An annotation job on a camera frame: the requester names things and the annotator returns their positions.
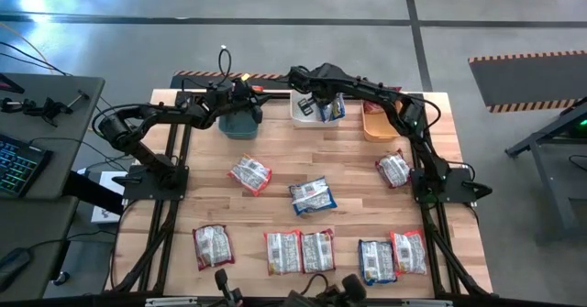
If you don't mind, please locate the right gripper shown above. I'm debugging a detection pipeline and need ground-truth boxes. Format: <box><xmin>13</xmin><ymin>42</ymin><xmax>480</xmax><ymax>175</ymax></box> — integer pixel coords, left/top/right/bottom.
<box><xmin>289</xmin><ymin>63</ymin><xmax>340</xmax><ymax>116</ymax></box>

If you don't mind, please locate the black computer mouse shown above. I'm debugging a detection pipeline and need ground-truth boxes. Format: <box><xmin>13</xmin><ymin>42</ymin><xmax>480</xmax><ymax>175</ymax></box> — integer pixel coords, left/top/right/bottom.
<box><xmin>0</xmin><ymin>247</ymin><xmax>31</xmax><ymax>292</ymax></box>

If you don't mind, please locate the black aluminium table frame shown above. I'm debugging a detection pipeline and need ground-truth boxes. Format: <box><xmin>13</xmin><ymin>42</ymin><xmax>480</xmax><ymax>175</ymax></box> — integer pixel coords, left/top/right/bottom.
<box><xmin>104</xmin><ymin>89</ymin><xmax>495</xmax><ymax>299</ymax></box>

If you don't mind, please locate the white plastic bin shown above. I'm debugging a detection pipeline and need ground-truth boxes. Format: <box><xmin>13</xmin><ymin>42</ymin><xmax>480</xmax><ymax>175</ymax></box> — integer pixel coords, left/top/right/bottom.
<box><xmin>289</xmin><ymin>90</ymin><xmax>346</xmax><ymax>129</ymax></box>

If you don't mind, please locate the backlit computer keyboard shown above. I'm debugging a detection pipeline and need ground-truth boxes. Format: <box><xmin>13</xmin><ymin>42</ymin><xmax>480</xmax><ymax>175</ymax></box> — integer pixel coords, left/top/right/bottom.
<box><xmin>0</xmin><ymin>133</ymin><xmax>53</xmax><ymax>198</ymax></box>

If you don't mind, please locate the black handled tool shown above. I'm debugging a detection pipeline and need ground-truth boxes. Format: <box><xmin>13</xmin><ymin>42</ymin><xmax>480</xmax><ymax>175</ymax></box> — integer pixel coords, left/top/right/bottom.
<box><xmin>66</xmin><ymin>90</ymin><xmax>91</xmax><ymax>109</ymax></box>

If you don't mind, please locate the grey side desk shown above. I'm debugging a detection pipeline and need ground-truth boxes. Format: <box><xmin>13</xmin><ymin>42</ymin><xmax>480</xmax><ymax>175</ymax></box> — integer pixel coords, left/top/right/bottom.
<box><xmin>0</xmin><ymin>195</ymin><xmax>80</xmax><ymax>302</ymax></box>
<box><xmin>0</xmin><ymin>72</ymin><xmax>106</xmax><ymax>201</ymax></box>

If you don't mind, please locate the black clamp tool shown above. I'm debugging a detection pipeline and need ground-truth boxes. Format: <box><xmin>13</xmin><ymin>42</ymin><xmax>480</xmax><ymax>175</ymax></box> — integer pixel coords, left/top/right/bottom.
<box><xmin>0</xmin><ymin>95</ymin><xmax>74</xmax><ymax>128</ymax></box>

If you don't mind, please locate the teal plastic bin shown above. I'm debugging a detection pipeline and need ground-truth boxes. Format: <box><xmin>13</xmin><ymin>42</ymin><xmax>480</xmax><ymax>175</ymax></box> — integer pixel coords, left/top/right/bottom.
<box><xmin>217</xmin><ymin>107</ymin><xmax>260</xmax><ymax>141</ymax></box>

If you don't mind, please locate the white box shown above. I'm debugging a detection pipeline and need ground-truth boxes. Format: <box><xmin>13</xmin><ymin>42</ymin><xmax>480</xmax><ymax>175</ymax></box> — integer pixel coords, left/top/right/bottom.
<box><xmin>90</xmin><ymin>169</ymin><xmax>130</xmax><ymax>225</ymax></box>

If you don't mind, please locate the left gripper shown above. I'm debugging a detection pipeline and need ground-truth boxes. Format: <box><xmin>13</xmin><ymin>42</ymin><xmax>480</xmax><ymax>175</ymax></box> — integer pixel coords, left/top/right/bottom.
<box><xmin>215</xmin><ymin>84</ymin><xmax>274</xmax><ymax>126</ymax></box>

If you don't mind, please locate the yellow-orange plastic bin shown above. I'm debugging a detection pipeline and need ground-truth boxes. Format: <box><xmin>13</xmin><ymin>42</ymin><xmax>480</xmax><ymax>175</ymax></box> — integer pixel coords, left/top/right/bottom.
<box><xmin>360</xmin><ymin>99</ymin><xmax>403</xmax><ymax>143</ymax></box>

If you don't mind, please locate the hazard striped floor mat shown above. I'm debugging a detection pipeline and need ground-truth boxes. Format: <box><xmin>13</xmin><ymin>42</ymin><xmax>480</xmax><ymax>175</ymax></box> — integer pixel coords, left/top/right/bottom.
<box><xmin>169</xmin><ymin>70</ymin><xmax>294</xmax><ymax>91</ymax></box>
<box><xmin>467</xmin><ymin>49</ymin><xmax>587</xmax><ymax>114</ymax></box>

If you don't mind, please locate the silver metal bracket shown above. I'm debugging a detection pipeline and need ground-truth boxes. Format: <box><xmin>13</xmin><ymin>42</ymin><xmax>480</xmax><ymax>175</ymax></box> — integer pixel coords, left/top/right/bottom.
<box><xmin>400</xmin><ymin>298</ymin><xmax>454</xmax><ymax>307</ymax></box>
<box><xmin>144</xmin><ymin>296</ymin><xmax>199</xmax><ymax>307</ymax></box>

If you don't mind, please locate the black desk leg frame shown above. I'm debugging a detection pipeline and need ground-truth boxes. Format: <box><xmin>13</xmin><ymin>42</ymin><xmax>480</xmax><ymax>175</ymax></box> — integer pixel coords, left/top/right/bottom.
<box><xmin>504</xmin><ymin>96</ymin><xmax>587</xmax><ymax>247</ymax></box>

